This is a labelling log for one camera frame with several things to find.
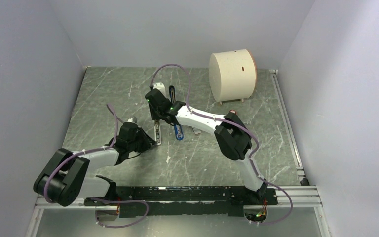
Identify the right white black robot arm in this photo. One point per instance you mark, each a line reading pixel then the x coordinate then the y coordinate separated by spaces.
pixel 232 136

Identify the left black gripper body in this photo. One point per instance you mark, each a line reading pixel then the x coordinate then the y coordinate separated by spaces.
pixel 136 144

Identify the cream cylindrical drum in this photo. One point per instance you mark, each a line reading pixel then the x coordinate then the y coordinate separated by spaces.
pixel 232 75

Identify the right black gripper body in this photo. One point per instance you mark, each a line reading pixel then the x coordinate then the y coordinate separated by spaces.
pixel 160 113

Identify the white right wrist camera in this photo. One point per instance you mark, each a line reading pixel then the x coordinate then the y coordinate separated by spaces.
pixel 161 87

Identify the beige white small stapler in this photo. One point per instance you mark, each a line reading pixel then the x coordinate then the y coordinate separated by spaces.
pixel 157 132

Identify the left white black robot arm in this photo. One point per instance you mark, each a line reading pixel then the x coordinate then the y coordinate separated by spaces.
pixel 66 176

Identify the aluminium rail frame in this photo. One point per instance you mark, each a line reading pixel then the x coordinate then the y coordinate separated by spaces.
pixel 108 97

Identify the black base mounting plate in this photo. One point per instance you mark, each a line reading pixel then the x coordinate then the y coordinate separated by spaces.
pixel 196 200

